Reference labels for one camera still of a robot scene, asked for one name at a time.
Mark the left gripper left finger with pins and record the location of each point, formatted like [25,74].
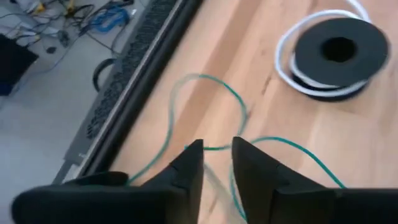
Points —
[155,202]

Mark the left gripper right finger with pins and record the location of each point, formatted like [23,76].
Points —
[280,199]

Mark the black flat floor box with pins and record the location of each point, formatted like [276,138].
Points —
[15,65]

